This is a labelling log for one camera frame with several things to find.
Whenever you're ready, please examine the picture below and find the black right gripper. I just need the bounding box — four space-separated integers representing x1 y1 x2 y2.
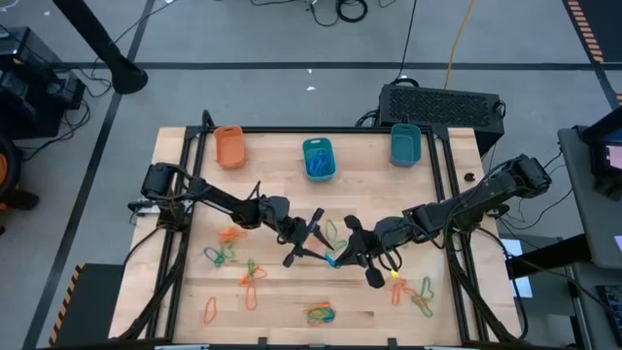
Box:
334 215 424 290

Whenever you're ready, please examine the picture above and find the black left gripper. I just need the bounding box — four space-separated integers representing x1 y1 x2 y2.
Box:
259 195 336 269

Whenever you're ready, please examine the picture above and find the teal plastic basket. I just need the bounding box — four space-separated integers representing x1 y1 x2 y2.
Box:
301 136 338 184

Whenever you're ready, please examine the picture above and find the blue-grey plastic basket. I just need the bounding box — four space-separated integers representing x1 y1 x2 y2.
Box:
390 122 423 168

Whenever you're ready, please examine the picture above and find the orange plastic basket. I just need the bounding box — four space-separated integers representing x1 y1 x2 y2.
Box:
213 124 247 171

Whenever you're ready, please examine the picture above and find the white paper sheet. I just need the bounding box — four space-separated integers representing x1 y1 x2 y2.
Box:
499 236 535 299

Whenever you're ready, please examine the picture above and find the black computer case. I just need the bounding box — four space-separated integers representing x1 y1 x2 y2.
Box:
377 83 506 158

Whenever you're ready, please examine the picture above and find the black beam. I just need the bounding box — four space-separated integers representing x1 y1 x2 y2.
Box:
504 232 593 280

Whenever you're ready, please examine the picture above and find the grey desk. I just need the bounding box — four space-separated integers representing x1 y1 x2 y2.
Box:
557 124 622 271

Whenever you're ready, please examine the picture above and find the black mat yellow striped edge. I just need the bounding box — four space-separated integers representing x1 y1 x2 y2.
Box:
47 262 125 349

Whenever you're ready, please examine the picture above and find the black pole with round base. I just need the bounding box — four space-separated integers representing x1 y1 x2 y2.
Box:
51 0 150 96

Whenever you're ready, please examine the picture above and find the black keyboard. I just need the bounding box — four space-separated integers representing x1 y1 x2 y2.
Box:
596 283 622 344

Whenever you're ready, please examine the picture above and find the black monitor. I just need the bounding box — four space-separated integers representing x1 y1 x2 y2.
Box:
580 105 622 201

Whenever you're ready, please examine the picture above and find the orange and black machine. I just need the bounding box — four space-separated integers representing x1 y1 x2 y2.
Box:
0 134 41 237

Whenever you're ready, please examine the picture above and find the black equipment cart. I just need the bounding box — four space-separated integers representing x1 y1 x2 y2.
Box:
0 26 89 141

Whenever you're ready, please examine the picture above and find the black mat orange striped edge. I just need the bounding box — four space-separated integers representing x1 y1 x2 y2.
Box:
562 0 622 64

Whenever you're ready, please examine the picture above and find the black computer cable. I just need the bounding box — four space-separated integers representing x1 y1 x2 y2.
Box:
355 109 381 129

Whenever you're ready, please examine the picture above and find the silver base bracket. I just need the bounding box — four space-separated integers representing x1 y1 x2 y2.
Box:
127 199 160 218

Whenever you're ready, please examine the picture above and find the black hanging cable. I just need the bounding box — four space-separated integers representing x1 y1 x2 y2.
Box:
388 0 419 88

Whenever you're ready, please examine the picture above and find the yellow hanging cable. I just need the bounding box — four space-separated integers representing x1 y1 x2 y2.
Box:
442 0 477 91

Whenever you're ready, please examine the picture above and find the coiled black cable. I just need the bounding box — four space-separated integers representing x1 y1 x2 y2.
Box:
334 0 369 24

